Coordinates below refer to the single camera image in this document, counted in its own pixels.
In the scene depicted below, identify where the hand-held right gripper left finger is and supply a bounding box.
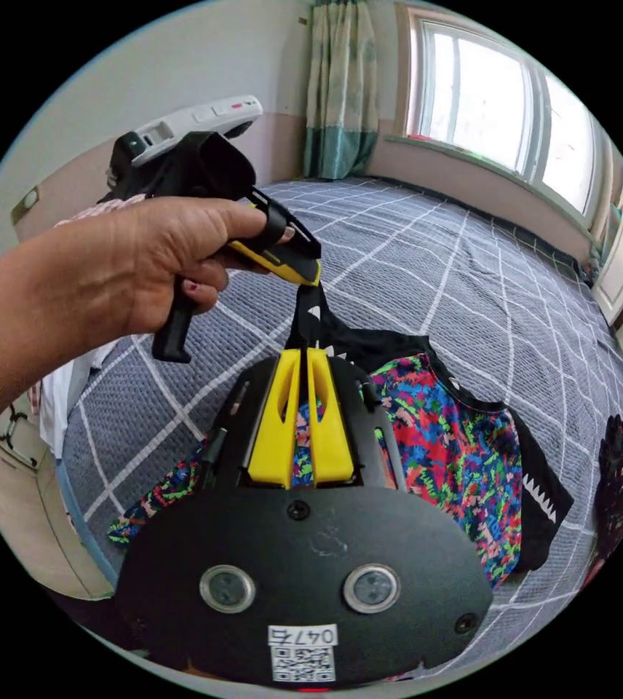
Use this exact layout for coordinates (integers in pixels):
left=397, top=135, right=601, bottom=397
left=245, top=349, right=302, bottom=490

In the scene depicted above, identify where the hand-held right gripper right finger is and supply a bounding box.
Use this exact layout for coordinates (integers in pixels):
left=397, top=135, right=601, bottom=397
left=306, top=349, right=356, bottom=489

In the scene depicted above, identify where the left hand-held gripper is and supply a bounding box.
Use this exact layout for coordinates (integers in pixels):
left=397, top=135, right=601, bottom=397
left=98, top=133, right=323, bottom=364

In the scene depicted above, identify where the colorful short sleeve shirt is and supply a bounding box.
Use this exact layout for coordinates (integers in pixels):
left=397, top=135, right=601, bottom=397
left=106, top=283, right=576, bottom=591

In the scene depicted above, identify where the person's left forearm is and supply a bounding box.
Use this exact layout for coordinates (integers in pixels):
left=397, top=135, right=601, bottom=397
left=0, top=224, right=127, bottom=457

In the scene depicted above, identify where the person's left hand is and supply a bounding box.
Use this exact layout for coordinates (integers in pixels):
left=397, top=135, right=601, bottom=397
left=63, top=196, right=297, bottom=337

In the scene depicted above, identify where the bed with grey checked quilt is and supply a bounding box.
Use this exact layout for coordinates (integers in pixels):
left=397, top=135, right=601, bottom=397
left=63, top=177, right=623, bottom=648

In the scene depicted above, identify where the green patterned curtain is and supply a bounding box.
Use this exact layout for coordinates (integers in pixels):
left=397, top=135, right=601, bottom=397
left=302, top=0, right=381, bottom=181

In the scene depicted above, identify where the beige bedside cabinet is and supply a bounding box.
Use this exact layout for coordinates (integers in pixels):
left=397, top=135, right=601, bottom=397
left=0, top=395, right=117, bottom=601

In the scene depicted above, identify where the window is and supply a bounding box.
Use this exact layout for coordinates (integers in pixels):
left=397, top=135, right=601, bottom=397
left=393, top=4, right=616, bottom=221

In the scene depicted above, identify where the dark floral garment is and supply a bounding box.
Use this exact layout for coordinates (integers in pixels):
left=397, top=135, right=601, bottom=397
left=584, top=414, right=623, bottom=593

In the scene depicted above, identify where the wall socket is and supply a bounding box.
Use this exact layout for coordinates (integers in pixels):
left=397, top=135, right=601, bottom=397
left=11, top=185, right=43, bottom=226

